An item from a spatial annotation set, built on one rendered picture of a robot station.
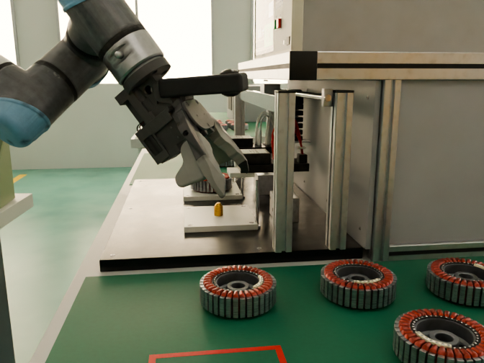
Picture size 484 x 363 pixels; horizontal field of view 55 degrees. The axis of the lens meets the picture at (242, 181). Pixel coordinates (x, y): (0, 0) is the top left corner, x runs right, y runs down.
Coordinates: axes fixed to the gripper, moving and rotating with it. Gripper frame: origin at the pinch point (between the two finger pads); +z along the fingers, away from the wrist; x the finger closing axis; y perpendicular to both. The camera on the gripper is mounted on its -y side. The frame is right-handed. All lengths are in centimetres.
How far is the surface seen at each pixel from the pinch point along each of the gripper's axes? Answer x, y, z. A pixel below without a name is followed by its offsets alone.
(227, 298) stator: 5.6, 9.6, 11.5
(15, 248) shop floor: -180, 209, -38
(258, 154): -31.7, 4.0, -0.8
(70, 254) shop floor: -178, 176, -14
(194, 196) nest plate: -46, 27, -1
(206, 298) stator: 4.4, 12.9, 10.2
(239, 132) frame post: -75, 16, -8
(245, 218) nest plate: -30.5, 14.1, 8.7
